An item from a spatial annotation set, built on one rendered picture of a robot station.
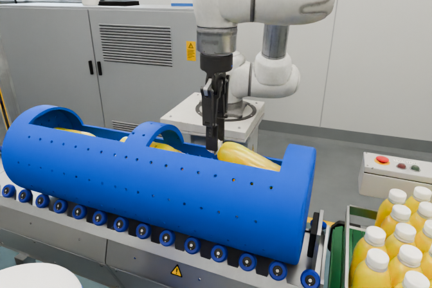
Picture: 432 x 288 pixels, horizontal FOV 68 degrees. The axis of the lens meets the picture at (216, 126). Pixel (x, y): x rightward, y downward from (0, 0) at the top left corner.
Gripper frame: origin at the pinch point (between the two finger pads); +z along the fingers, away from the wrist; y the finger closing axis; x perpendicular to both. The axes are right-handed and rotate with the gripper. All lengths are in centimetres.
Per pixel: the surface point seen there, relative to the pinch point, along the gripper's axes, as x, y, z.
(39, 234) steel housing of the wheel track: -55, 13, 40
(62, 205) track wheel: -46, 10, 28
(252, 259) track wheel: 14.1, 9.9, 26.8
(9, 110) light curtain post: -119, -31, 22
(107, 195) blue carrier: -24.5, 13.9, 15.9
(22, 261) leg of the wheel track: -75, 9, 63
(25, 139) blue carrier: -54, 11, 7
